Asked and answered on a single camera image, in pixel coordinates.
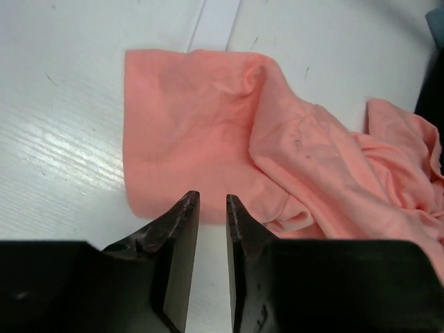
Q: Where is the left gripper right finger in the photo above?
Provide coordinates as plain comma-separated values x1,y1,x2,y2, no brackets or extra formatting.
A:
226,195,443,332

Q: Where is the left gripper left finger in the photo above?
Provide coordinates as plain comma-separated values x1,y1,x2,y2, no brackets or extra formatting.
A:
1,191,200,332

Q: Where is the salmon pink t shirt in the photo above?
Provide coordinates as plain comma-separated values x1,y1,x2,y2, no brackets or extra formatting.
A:
123,49,444,241

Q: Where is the black t shirt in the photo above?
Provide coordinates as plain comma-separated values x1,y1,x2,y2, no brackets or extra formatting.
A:
414,44,444,133

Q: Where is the white and silver clothes rack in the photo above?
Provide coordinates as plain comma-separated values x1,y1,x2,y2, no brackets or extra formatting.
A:
185,0,241,53

